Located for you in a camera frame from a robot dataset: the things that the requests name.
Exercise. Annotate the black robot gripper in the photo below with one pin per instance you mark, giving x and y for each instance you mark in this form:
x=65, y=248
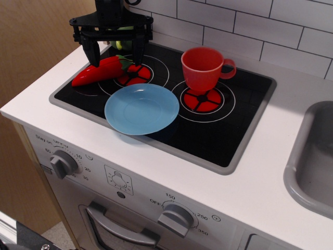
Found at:
x=112, y=21

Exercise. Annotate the red plastic toy cup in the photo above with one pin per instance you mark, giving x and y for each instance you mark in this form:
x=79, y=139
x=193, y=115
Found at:
x=204, y=66

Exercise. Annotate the blue plastic toy plate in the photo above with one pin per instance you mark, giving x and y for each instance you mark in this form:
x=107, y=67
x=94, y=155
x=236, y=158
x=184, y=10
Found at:
x=141, y=109

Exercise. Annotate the green toy bell pepper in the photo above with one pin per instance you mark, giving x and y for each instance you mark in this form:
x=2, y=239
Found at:
x=123, y=45

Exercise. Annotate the red toy chili pepper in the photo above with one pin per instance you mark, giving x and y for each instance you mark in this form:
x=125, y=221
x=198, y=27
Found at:
x=109, y=68

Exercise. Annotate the black toy stovetop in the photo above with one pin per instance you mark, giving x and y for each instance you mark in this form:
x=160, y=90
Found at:
x=212, y=128

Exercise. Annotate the grey timer knob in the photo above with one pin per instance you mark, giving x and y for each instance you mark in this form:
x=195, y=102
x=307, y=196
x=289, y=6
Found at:
x=63, y=164

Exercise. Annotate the grey temperature knob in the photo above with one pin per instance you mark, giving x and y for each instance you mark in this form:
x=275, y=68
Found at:
x=176, y=219

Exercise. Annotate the grey toy sink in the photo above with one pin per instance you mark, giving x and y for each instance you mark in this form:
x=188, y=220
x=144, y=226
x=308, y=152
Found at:
x=308, y=173

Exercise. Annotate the grey oven door handle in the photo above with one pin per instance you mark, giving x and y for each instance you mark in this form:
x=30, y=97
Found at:
x=144, y=238

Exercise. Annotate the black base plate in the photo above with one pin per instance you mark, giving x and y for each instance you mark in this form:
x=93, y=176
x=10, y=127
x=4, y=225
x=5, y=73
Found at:
x=21, y=237

